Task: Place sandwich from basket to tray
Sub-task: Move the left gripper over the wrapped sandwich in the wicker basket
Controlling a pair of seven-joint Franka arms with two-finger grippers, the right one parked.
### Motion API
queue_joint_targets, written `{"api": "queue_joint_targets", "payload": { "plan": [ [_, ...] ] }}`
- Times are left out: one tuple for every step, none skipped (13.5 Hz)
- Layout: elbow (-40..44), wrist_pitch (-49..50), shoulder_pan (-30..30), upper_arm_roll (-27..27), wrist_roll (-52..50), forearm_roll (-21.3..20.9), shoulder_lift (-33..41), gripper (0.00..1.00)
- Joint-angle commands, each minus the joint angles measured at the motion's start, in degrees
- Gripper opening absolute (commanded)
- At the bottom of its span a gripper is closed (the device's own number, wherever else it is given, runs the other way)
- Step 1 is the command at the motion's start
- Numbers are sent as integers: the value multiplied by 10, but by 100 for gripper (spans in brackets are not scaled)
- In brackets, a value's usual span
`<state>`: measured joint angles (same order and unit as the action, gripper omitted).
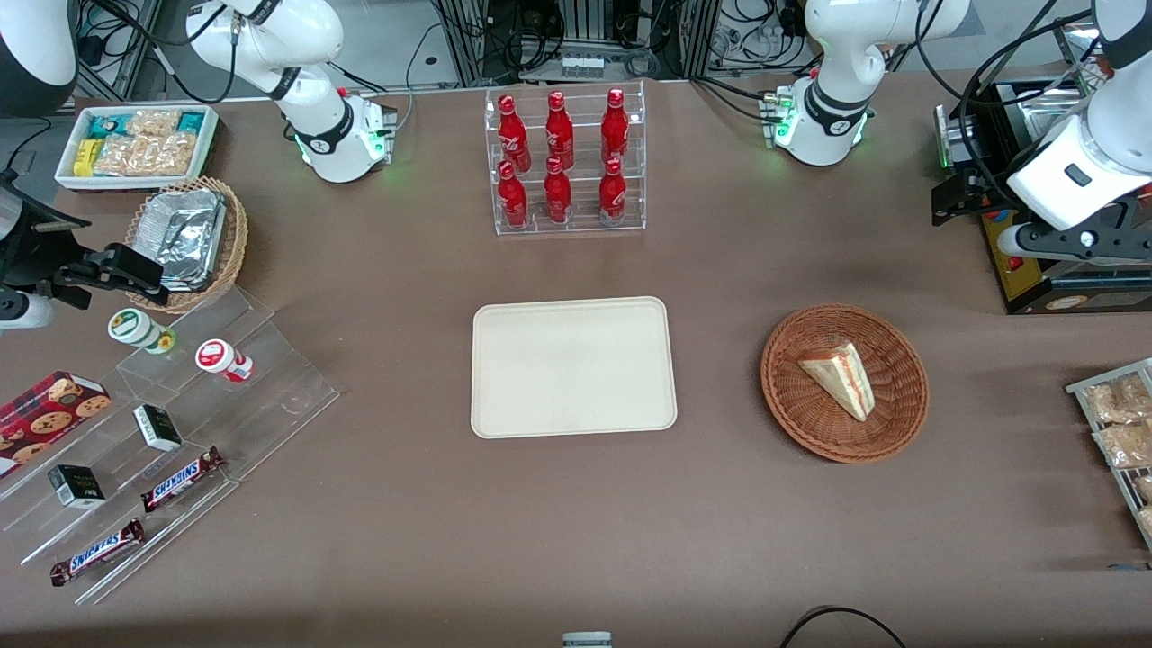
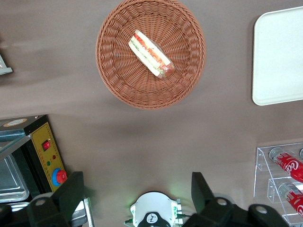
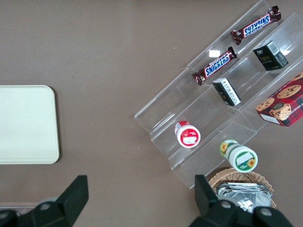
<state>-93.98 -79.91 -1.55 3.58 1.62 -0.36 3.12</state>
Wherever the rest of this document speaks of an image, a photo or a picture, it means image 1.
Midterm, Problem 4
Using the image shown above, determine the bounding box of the triangular sandwich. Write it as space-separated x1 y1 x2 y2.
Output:
797 340 877 423

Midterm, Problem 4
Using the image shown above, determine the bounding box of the Snickers chocolate bar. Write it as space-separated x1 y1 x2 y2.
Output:
49 517 148 589
139 446 227 515

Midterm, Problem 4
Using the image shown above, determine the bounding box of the green cap yoghurt bottle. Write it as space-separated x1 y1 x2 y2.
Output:
107 308 177 356

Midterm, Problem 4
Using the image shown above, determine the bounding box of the clear acrylic stepped display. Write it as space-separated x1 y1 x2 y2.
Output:
0 283 342 607

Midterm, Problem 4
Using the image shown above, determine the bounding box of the light oval wicker basket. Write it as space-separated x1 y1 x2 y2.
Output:
124 176 249 315

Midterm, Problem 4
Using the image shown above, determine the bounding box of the red cola bottle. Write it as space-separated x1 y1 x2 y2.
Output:
544 90 576 171
497 160 530 230
543 156 573 225
598 157 628 227
600 87 630 167
497 94 533 175

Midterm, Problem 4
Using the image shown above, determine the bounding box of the red plaid cookie box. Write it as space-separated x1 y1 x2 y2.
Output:
0 370 113 480

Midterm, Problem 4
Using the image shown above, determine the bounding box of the cream rectangular tray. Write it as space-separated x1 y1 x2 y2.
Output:
471 296 679 440

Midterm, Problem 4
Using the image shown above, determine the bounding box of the small black box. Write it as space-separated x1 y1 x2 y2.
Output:
47 463 107 511
132 404 185 454

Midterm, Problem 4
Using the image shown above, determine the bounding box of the aluminium frame equipment rack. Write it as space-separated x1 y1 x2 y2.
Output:
434 0 721 88

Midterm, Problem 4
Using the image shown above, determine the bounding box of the grey wire rack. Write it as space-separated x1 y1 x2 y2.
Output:
1066 357 1152 552

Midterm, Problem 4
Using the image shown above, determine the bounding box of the clear acrylic bottle rack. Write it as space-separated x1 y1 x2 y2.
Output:
484 80 648 238

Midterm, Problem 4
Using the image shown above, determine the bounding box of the large clear cracker bag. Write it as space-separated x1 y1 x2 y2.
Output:
94 132 198 177

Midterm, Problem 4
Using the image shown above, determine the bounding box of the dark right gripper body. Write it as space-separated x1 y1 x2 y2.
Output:
0 177 92 291

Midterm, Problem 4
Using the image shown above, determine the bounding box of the black looped cable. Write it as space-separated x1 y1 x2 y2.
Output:
778 605 911 648

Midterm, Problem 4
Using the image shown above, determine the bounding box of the steel warmer pan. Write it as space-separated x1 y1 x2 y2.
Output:
990 85 1094 156

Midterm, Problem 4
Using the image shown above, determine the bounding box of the red cap yoghurt bottle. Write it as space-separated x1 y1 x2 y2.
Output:
195 338 256 384

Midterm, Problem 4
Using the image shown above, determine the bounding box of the silver foil containers stack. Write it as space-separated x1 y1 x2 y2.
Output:
139 188 228 293

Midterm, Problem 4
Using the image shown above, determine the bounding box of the black food warmer machine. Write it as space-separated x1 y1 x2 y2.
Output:
933 18 1152 316

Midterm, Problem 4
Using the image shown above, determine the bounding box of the small clear cracker bag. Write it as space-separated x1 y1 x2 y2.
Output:
126 109 182 139

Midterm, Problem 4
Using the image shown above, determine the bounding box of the brown round wicker basket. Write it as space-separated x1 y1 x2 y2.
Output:
760 303 930 465

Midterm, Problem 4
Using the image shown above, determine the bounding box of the white rectangular snack bin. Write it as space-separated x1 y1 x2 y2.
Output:
54 104 221 193

